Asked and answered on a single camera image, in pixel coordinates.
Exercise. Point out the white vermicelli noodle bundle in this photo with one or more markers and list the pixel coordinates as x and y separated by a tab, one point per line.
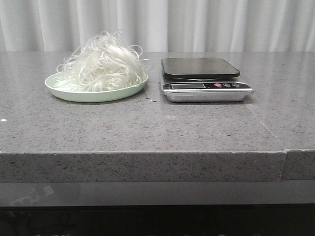
103	63

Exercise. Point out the silver black kitchen scale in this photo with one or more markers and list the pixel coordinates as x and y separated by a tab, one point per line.
202	80

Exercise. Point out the light green round plate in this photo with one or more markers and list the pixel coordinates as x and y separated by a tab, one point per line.
91	97

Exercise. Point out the white pleated curtain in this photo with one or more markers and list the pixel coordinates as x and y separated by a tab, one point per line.
160	25

